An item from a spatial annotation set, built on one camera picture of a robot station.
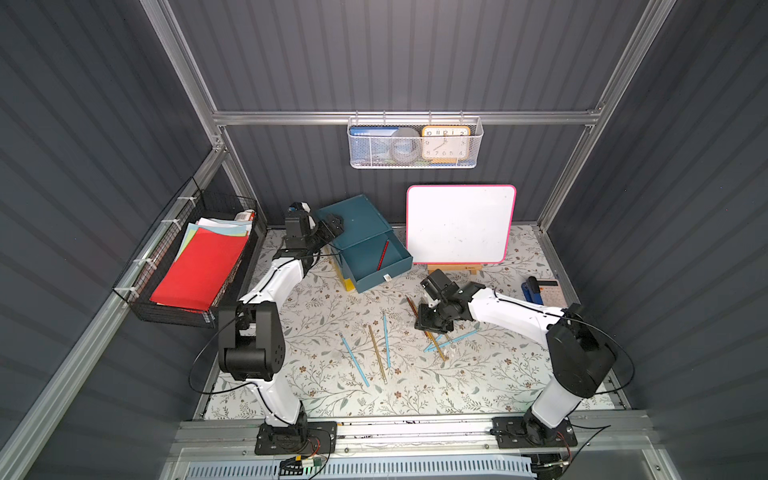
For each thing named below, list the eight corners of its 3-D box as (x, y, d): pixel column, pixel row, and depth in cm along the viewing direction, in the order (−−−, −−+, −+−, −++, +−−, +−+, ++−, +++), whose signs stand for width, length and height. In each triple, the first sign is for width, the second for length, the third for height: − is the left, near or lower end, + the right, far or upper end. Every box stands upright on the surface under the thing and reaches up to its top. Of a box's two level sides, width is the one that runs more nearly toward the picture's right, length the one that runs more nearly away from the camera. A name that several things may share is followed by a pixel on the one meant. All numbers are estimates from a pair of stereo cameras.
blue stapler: (529, 308, 99) (534, 300, 95) (521, 284, 105) (526, 276, 101) (539, 308, 99) (545, 300, 95) (530, 284, 105) (536, 276, 101)
